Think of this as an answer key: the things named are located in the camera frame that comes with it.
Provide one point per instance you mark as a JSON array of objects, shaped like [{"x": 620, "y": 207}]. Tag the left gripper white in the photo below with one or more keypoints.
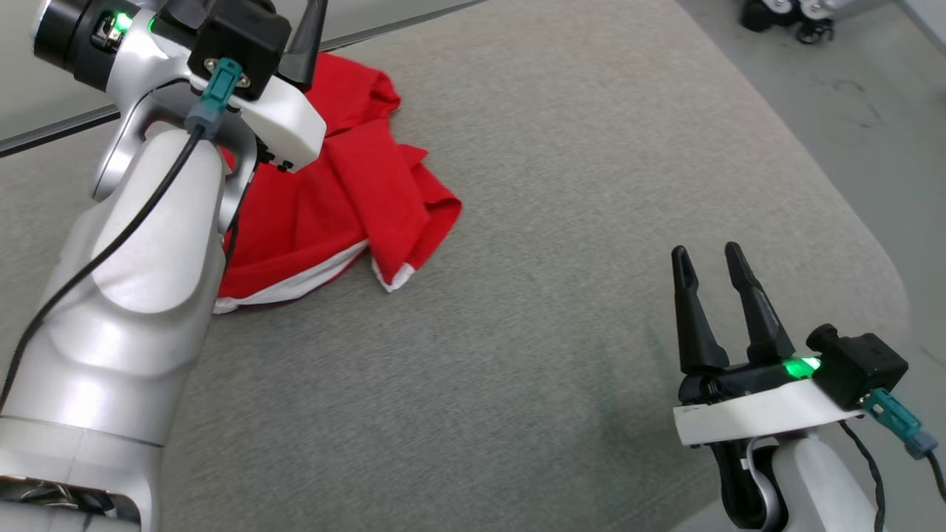
[{"x": 292, "y": 125}]

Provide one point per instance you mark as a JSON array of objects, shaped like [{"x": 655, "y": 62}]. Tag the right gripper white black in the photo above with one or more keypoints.
[{"x": 754, "y": 414}]

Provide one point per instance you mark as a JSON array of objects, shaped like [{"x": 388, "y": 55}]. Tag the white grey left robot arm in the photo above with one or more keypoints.
[{"x": 133, "y": 295}]

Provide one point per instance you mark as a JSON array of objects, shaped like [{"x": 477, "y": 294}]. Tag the red shorts white trim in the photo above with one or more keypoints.
[{"x": 355, "y": 192}]

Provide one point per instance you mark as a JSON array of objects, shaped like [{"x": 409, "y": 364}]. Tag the teal left camera connector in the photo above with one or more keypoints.
[{"x": 218, "y": 92}]

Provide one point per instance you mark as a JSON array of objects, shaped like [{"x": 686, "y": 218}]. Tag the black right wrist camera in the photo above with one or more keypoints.
[{"x": 857, "y": 369}]

